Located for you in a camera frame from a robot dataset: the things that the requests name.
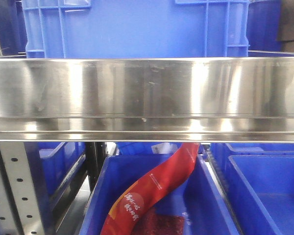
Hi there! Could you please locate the blue bin lower left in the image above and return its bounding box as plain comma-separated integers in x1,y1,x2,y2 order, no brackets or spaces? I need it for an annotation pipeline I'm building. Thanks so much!
38,141,86,196

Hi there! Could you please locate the blue bin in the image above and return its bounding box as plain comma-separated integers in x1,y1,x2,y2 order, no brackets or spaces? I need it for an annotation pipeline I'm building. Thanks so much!
38,141,86,196
79,154,239,235
210,143,294,235

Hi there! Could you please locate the blue bin lower centre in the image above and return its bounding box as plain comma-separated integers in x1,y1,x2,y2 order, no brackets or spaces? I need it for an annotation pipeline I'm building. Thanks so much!
79,154,239,235

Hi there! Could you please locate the blue bin lower right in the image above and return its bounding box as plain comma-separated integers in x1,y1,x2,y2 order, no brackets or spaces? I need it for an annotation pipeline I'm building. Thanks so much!
210,143,294,235

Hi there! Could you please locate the red snack package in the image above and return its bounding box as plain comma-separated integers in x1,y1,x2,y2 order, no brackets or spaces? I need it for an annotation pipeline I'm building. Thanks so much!
100,142,200,235

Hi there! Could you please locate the large blue crate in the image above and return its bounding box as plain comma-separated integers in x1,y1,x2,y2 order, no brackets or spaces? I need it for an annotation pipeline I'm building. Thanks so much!
22,0,249,59

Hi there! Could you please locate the stainless steel shelf rail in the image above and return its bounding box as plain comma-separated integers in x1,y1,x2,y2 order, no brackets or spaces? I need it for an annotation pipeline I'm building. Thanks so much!
0,57,294,142

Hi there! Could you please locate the perforated steel upright post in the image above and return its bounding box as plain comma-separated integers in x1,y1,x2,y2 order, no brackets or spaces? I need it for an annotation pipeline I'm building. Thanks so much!
0,142,55,235

